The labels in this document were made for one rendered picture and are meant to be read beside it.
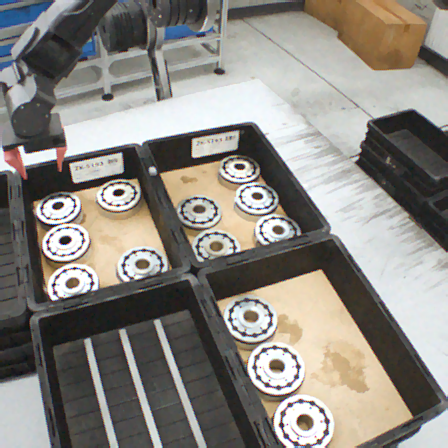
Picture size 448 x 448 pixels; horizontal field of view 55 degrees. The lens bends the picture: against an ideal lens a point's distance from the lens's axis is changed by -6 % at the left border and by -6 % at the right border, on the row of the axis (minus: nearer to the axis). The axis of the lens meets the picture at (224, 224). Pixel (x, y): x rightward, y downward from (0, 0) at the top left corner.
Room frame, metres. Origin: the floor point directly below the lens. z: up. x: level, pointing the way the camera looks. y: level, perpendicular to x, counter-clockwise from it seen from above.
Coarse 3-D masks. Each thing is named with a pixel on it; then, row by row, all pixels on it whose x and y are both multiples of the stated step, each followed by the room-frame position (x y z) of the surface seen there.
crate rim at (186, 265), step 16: (128, 144) 0.84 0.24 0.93; (64, 160) 0.76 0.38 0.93; (144, 160) 0.78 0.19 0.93; (16, 176) 0.70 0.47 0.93; (16, 192) 0.65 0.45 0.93; (160, 192) 0.68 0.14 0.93; (160, 208) 0.64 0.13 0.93; (176, 240) 0.56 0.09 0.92; (160, 272) 0.48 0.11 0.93; (176, 272) 0.48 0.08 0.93; (32, 288) 0.41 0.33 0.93; (112, 288) 0.43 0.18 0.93; (32, 304) 0.38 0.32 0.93; (48, 304) 0.38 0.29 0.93; (64, 304) 0.39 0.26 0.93
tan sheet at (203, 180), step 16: (176, 176) 0.85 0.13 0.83; (192, 176) 0.85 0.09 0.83; (208, 176) 0.86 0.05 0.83; (176, 192) 0.79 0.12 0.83; (192, 192) 0.80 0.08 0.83; (208, 192) 0.80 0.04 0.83; (224, 192) 0.81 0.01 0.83; (176, 208) 0.74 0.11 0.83; (224, 208) 0.75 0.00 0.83; (224, 224) 0.70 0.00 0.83; (240, 224) 0.71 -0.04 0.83; (192, 240) 0.64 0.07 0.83; (240, 240) 0.66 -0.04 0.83
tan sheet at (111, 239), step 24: (96, 192) 0.77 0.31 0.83; (96, 216) 0.69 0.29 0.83; (144, 216) 0.70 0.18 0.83; (96, 240) 0.62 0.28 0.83; (120, 240) 0.63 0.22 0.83; (144, 240) 0.63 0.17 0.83; (48, 264) 0.54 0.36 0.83; (96, 264) 0.55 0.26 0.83; (168, 264) 0.57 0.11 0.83; (72, 288) 0.49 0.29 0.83
